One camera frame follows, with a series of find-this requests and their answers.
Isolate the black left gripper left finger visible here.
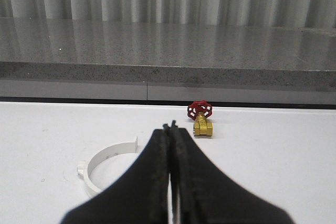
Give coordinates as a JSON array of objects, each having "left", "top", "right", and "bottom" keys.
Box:
[{"left": 61, "top": 130, "right": 169, "bottom": 223}]

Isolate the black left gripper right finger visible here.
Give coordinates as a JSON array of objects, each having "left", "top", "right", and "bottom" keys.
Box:
[{"left": 169, "top": 122, "right": 292, "bottom": 223}]

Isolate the white half pipe clamp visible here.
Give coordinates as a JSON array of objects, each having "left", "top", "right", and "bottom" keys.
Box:
[{"left": 77, "top": 136, "right": 139, "bottom": 198}]

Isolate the brass valve red handwheel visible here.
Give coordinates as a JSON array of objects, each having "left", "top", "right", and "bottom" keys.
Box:
[{"left": 187, "top": 100, "right": 213, "bottom": 136}]

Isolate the grey stone counter ledge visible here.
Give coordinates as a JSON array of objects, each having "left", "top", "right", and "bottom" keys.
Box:
[{"left": 1, "top": 18, "right": 335, "bottom": 105}]

